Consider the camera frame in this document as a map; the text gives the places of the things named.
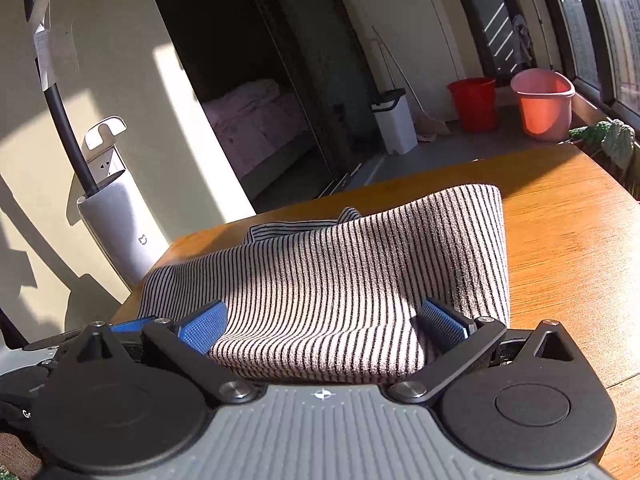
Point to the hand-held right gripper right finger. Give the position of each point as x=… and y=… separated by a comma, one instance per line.
x=445, y=322

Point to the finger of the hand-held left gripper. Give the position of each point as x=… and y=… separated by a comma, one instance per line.
x=130, y=325

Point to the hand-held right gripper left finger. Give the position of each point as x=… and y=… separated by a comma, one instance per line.
x=202, y=330

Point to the white cylindrical floor washer dock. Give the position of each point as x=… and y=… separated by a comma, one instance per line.
x=125, y=230

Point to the broom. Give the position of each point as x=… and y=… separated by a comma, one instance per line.
x=430, y=127

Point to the white trash bin black lid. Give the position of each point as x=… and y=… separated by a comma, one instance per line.
x=395, y=125

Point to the bed with pink bedding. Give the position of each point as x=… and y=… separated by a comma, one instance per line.
x=255, y=120

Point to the red bucket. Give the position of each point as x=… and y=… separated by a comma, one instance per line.
x=472, y=105

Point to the pink bucket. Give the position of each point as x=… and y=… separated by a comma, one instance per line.
x=542, y=110

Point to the green cloth toy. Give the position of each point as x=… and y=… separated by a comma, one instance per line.
x=617, y=142

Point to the cloth hanging by door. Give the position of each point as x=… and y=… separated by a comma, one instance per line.
x=524, y=40

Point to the dark framed glass door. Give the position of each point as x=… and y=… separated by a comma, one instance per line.
x=487, y=20

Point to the mop pole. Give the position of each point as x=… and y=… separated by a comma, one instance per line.
x=542, y=20

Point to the black window frame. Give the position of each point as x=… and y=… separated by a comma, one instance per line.
x=600, y=60

